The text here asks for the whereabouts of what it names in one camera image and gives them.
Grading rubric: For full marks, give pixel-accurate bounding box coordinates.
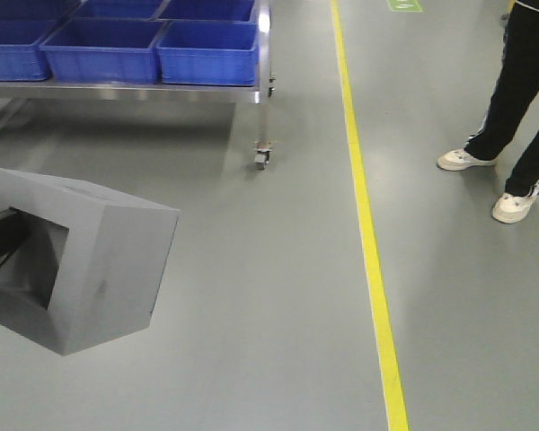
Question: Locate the steel cart with caster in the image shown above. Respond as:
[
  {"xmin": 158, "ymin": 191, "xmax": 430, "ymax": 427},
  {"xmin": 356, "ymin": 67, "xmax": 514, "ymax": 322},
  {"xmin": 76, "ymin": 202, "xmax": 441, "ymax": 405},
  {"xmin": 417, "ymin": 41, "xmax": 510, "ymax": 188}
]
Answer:
[{"xmin": 0, "ymin": 1, "xmax": 275, "ymax": 171}]

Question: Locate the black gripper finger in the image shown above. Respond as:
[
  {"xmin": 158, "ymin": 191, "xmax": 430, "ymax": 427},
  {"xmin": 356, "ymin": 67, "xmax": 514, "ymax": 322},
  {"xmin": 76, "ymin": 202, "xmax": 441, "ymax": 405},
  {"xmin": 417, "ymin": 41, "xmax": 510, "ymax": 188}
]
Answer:
[{"xmin": 0, "ymin": 210, "xmax": 27, "ymax": 268}]

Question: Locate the blue bin on cart right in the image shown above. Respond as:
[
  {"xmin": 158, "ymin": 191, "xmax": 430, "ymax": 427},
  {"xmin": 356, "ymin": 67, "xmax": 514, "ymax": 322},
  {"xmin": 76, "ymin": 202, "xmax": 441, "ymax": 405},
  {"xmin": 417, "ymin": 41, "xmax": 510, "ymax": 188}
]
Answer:
[{"xmin": 156, "ymin": 20, "xmax": 259, "ymax": 86}]

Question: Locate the white sneaker right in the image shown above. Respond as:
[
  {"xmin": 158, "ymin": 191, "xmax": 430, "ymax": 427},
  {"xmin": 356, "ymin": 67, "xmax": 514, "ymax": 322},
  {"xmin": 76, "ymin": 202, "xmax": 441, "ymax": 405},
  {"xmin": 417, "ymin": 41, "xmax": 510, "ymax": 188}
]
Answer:
[{"xmin": 491, "ymin": 192, "xmax": 537, "ymax": 224}]

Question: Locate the blue bin on cart middle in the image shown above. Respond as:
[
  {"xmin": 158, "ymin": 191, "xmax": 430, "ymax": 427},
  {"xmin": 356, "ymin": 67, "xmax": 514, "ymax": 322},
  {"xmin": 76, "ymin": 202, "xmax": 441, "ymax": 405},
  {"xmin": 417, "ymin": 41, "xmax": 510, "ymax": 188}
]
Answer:
[{"xmin": 40, "ymin": 18, "xmax": 165, "ymax": 84}]

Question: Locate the white sneaker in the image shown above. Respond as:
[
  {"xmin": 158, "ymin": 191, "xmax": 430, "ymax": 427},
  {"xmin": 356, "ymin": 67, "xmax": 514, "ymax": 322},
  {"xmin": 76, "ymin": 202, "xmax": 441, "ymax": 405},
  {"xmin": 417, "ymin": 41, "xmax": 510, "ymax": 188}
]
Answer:
[
  {"xmin": 437, "ymin": 148, "xmax": 497, "ymax": 172},
  {"xmin": 491, "ymin": 192, "xmax": 537, "ymax": 224}
]

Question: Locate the gray foam base block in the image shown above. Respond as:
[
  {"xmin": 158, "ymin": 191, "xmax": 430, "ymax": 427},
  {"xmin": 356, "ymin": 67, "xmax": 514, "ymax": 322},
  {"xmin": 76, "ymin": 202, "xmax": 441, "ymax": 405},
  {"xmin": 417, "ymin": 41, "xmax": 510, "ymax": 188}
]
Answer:
[{"xmin": 0, "ymin": 168, "xmax": 180, "ymax": 356}]

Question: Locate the blue bin on cart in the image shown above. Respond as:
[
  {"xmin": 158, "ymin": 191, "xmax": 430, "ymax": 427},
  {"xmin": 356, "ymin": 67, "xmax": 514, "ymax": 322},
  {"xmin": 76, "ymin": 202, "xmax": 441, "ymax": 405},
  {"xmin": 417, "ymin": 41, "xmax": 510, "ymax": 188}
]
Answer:
[
  {"xmin": 156, "ymin": 20, "xmax": 259, "ymax": 86},
  {"xmin": 0, "ymin": 20, "xmax": 57, "ymax": 82},
  {"xmin": 40, "ymin": 18, "xmax": 165, "ymax": 84}
]

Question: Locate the blue bin on cart left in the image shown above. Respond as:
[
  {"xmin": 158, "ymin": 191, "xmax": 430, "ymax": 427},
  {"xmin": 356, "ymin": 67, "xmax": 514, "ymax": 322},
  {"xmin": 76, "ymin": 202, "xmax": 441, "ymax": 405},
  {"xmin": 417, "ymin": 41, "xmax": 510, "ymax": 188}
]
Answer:
[{"xmin": 0, "ymin": 20, "xmax": 57, "ymax": 82}]

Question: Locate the person in black trousers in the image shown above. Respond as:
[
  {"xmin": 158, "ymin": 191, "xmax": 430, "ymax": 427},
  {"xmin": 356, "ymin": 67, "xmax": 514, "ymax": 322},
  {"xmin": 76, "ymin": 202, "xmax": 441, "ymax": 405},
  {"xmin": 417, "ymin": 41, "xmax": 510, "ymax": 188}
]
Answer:
[{"xmin": 464, "ymin": 0, "xmax": 539, "ymax": 198}]

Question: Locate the white sneaker left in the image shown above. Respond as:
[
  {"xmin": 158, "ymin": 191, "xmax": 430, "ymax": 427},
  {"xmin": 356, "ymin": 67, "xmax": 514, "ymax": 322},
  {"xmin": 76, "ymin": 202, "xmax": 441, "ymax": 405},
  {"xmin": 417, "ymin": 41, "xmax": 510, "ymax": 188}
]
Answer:
[{"xmin": 437, "ymin": 148, "xmax": 497, "ymax": 172}]

